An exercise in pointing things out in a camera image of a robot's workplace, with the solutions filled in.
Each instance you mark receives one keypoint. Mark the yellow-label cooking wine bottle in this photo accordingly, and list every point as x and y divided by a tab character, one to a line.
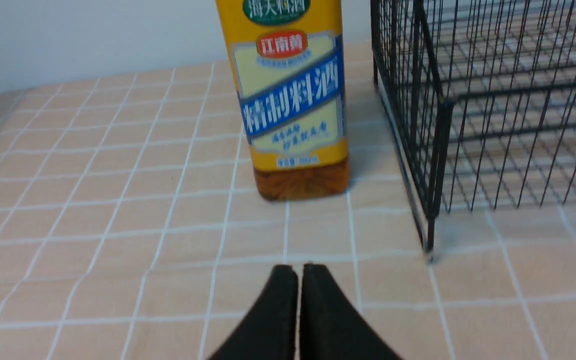
287	59

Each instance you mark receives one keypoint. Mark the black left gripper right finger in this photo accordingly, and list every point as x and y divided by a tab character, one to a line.
330	326

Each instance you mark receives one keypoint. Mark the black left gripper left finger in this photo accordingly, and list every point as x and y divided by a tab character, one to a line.
268	330

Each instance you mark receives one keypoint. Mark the black wire mesh shelf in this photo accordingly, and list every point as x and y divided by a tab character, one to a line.
480	96

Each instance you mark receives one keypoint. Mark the pink grid-pattern tablecloth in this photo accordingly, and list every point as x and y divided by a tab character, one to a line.
131	228

